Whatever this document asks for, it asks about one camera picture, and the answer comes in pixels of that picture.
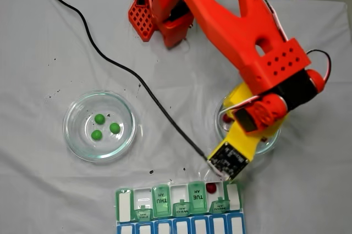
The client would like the weekly pill organizer box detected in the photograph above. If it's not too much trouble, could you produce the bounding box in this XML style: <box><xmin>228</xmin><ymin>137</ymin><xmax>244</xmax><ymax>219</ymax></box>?
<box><xmin>114</xmin><ymin>178</ymin><xmax>248</xmax><ymax>234</ymax></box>

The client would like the glass bowl for red balls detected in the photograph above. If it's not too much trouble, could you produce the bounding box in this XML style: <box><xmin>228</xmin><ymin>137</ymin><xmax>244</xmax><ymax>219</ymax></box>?
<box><xmin>214</xmin><ymin>95</ymin><xmax>282</xmax><ymax>155</ymax></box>

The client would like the glass bowl for green balls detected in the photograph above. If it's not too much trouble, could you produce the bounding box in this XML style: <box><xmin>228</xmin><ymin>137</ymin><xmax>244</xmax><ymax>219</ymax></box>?
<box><xmin>62</xmin><ymin>89</ymin><xmax>138</xmax><ymax>162</ymax></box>

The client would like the white tablecloth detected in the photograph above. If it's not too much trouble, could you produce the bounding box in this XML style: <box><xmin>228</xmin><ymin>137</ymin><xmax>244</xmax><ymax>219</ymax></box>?
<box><xmin>0</xmin><ymin>0</ymin><xmax>352</xmax><ymax>234</ymax></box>

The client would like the black camera board yellow mount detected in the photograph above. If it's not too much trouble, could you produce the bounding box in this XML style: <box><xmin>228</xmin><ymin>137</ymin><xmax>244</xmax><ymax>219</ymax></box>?
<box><xmin>206</xmin><ymin>142</ymin><xmax>250</xmax><ymax>182</ymax></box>

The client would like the white gripper motor wire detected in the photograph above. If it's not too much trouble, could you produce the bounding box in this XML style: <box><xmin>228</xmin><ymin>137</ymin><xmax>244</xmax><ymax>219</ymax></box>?
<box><xmin>219</xmin><ymin>95</ymin><xmax>261</xmax><ymax>133</ymax></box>

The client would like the black camera cable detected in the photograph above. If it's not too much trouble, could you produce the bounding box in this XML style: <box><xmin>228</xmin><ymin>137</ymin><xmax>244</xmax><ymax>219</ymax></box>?
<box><xmin>31</xmin><ymin>0</ymin><xmax>212</xmax><ymax>163</ymax></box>

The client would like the red black white servo wire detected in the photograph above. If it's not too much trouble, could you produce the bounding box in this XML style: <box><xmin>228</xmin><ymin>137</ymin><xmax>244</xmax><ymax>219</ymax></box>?
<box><xmin>306</xmin><ymin>49</ymin><xmax>332</xmax><ymax>80</ymax></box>

